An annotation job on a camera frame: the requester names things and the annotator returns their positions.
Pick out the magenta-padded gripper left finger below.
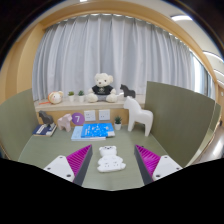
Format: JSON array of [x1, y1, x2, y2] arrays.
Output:
[[43, 144, 94, 187]]

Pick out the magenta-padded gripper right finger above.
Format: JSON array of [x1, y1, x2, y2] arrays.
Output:
[[133, 144, 184, 186]]

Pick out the light blue book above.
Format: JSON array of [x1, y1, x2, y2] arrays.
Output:
[[70, 125, 107, 142]]

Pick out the dark navy book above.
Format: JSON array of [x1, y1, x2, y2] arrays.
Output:
[[32, 123, 58, 138]]

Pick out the pink horse figurine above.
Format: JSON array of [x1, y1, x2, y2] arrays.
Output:
[[57, 113, 73, 133]]

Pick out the olive green partition panel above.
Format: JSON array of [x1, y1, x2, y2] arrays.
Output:
[[0, 88, 40, 162], [143, 80, 217, 168]]

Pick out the dark grey horse figurine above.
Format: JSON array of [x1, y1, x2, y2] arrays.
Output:
[[38, 110, 55, 128]]

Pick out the purple round number sign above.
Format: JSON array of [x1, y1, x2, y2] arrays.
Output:
[[71, 112, 86, 127]]

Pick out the white bear-shaped power strip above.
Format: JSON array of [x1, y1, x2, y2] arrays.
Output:
[[96, 145, 127, 173]]

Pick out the bright blue book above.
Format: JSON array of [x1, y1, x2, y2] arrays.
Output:
[[80, 122, 116, 139]]

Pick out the large white horse figurine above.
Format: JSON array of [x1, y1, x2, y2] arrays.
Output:
[[123, 95, 154, 138]]

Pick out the spiky potted plant, white pot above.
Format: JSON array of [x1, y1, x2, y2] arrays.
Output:
[[113, 115, 123, 131]]

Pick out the wooden window ledge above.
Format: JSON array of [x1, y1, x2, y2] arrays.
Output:
[[34, 94, 148, 128]]

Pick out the small orange-maned plush toy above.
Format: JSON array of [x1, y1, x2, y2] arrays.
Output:
[[39, 90, 64, 106]]

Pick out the tiny potted plant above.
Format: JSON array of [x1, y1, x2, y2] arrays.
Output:
[[77, 90, 86, 103], [67, 91, 76, 103]]

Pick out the black horse figurine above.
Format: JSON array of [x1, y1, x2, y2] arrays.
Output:
[[119, 83, 137, 99]]

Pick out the cream teddy bear, black shirt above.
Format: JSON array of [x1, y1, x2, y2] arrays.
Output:
[[86, 72, 119, 103]]

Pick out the grey-white curtain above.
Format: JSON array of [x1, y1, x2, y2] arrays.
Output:
[[32, 13, 206, 103]]

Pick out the ceiling light panels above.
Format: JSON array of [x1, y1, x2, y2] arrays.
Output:
[[169, 13, 224, 81]]

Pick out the white wall socket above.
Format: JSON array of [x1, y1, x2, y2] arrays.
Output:
[[98, 108, 111, 121], [83, 109, 97, 122]]

